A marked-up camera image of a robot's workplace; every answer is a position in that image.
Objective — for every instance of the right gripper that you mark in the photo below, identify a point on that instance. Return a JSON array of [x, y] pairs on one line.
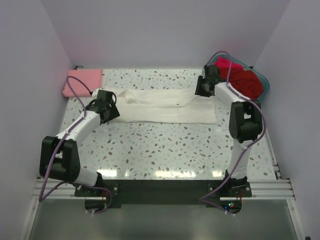
[[198, 91]]

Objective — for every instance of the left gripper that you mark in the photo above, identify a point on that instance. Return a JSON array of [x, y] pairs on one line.
[[113, 112]]

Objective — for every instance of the white t shirt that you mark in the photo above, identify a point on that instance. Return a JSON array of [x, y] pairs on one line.
[[173, 106]]

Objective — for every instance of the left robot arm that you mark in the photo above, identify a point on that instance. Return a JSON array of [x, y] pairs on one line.
[[60, 158]]

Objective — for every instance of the teal plastic basket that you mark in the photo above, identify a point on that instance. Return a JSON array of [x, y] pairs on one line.
[[225, 73]]

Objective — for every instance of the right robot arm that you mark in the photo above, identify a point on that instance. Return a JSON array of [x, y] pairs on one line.
[[245, 122]]

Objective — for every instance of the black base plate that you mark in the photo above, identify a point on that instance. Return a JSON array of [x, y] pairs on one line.
[[117, 193]]

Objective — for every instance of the folded pink t shirt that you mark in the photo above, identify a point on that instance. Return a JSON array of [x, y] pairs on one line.
[[84, 81]]

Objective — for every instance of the aluminium frame rail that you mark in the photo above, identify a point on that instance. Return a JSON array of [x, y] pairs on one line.
[[182, 173]]

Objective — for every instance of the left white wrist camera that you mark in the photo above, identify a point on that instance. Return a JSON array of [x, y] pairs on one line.
[[95, 92]]

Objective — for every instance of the dark red t shirt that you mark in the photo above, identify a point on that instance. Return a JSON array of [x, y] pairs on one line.
[[245, 82]]

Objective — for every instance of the bright pink t shirt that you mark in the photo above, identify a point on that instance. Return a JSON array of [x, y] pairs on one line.
[[224, 63]]

